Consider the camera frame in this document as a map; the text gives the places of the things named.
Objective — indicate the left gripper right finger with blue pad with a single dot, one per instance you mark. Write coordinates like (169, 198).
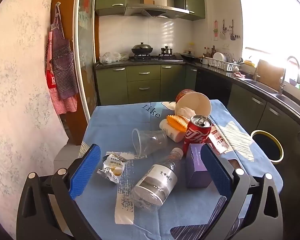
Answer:
(252, 209)

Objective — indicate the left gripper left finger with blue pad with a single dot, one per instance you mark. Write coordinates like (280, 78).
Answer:
(36, 218)

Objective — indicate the purple cardboard box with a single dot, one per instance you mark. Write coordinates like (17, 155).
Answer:
(196, 173)

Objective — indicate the snack wrapper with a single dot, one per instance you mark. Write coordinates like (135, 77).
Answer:
(113, 167)

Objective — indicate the red cola can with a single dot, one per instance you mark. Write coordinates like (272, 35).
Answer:
(198, 129)

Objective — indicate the white pill bottle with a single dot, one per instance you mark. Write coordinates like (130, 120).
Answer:
(172, 133)

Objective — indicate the orange ridged scrubber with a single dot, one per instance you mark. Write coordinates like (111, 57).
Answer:
(177, 122)

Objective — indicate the white tissue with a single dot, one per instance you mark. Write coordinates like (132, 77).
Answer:
(185, 112)

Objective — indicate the clear plastic water bottle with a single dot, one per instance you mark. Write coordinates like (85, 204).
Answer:
(152, 190)

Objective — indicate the red paper noodle cup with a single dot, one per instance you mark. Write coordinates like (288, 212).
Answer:
(195, 101)

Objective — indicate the clear plastic cup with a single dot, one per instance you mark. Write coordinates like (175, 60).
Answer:
(148, 142)

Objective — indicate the white protein powder sachet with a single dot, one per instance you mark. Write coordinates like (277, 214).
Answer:
(217, 140)

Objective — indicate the yellow rimmed trash bin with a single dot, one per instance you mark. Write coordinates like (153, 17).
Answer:
(270, 145)

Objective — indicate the steel kitchen sink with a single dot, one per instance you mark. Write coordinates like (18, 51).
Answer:
(287, 101)

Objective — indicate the blue patterned tablecloth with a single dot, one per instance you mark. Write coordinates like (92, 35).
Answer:
(186, 213)

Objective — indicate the pink cloth on counter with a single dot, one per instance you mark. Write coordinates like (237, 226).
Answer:
(239, 75)

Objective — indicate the chrome sink faucet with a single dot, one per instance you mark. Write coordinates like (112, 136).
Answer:
(290, 74)

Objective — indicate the wooden cutting board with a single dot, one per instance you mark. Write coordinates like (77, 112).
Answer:
(269, 74)

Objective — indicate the white dish rack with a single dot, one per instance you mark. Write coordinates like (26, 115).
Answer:
(218, 60)

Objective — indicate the green lower cabinets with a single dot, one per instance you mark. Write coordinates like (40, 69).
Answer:
(253, 108)

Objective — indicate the black frying pan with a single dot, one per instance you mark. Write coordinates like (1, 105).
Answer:
(188, 57)

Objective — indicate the purple checkered apron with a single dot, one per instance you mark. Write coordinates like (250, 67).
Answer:
(62, 59)

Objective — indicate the white plastic bag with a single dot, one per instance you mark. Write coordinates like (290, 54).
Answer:
(110, 57)

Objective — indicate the gas stove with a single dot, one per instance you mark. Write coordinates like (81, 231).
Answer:
(169, 58)

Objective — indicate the black wok with lid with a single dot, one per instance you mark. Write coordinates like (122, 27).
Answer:
(142, 49)

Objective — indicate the glass sliding door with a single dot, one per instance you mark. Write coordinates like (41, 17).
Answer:
(83, 38)

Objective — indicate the steel range hood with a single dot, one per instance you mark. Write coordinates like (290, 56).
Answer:
(150, 10)

